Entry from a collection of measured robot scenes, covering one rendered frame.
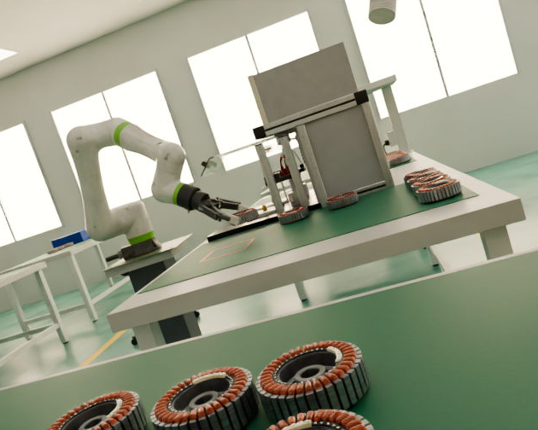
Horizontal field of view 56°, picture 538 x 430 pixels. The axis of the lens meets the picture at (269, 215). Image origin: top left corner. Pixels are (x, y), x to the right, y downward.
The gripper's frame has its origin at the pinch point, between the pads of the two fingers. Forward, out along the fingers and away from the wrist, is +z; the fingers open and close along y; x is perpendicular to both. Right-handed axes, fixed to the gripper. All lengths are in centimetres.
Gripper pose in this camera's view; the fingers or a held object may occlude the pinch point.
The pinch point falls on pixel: (242, 216)
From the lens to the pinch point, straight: 184.4
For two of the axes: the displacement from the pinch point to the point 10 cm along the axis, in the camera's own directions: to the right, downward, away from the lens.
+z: 8.9, 3.0, -3.4
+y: -4.2, 2.6, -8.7
